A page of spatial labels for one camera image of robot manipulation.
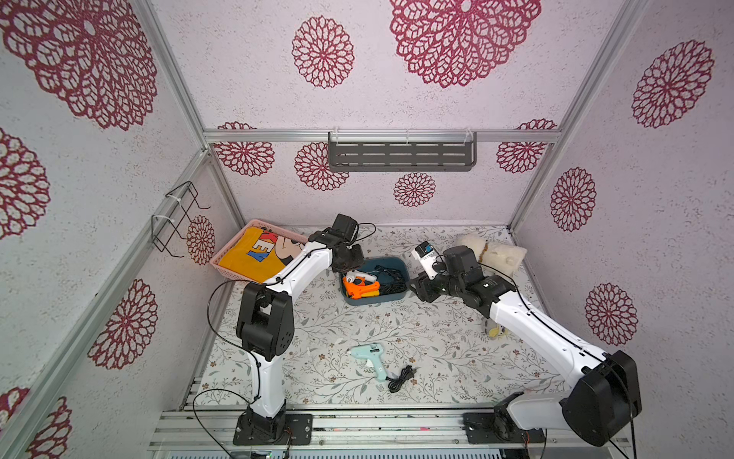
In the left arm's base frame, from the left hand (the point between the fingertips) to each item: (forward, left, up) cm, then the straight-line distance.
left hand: (359, 264), depth 93 cm
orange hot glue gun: (-5, 0, -7) cm, 9 cm away
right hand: (-10, -16, +8) cm, 20 cm away
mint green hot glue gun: (-25, -4, -10) cm, 28 cm away
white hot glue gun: (+1, +2, -7) cm, 8 cm away
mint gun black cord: (-33, -11, -11) cm, 37 cm away
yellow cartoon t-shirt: (+9, +36, -5) cm, 37 cm away
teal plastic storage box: (-7, -3, -11) cm, 14 cm away
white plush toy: (+4, -48, -3) cm, 48 cm away
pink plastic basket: (+12, +49, -5) cm, 51 cm away
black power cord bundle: (-3, -11, -10) cm, 15 cm away
